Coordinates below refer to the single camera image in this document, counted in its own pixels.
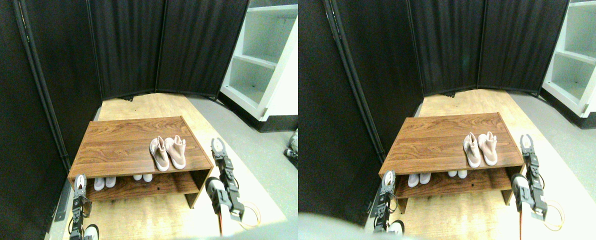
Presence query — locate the black curtain stand pole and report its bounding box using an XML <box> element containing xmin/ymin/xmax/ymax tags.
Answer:
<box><xmin>11</xmin><ymin>0</ymin><xmax>73</xmax><ymax>173</ymax></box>
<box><xmin>322</xmin><ymin>0</ymin><xmax>385</xmax><ymax>163</ymax></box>

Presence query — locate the black bracket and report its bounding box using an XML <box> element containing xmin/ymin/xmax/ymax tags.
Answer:
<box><xmin>230</xmin><ymin>203</ymin><xmax>246</xmax><ymax>222</ymax></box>
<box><xmin>533</xmin><ymin>202</ymin><xmax>549</xmax><ymax>222</ymax></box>

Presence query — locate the orange wire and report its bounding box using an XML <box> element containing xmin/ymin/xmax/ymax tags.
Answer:
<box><xmin>241</xmin><ymin>201</ymin><xmax>262</xmax><ymax>230</ymax></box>
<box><xmin>545</xmin><ymin>200</ymin><xmax>567</xmax><ymax>232</ymax></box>

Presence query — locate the pink shoe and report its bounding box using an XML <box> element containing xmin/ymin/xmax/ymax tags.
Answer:
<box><xmin>477</xmin><ymin>131</ymin><xmax>499</xmax><ymax>166</ymax></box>
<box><xmin>463</xmin><ymin>132</ymin><xmax>483</xmax><ymax>168</ymax></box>
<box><xmin>149</xmin><ymin>136</ymin><xmax>171</xmax><ymax>172</ymax></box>
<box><xmin>165</xmin><ymin>135</ymin><xmax>187</xmax><ymax>170</ymax></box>

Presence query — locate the brown shoe rack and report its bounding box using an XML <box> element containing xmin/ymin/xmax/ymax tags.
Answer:
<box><xmin>378</xmin><ymin>111</ymin><xmax>526</xmax><ymax>215</ymax></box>
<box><xmin>67</xmin><ymin>115</ymin><xmax>214</xmax><ymax>210</ymax></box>

